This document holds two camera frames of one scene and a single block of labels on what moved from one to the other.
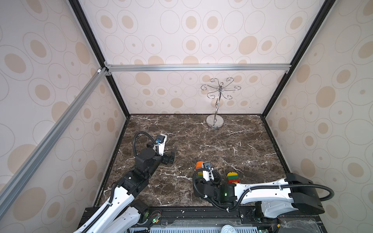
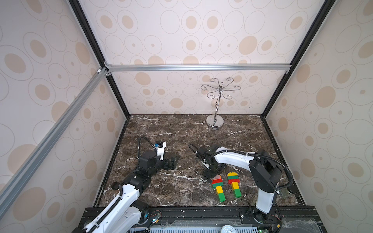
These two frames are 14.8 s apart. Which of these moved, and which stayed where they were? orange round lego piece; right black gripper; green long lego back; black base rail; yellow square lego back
Moved: orange round lego piece; right black gripper
Stayed: black base rail; green long lego back; yellow square lego back
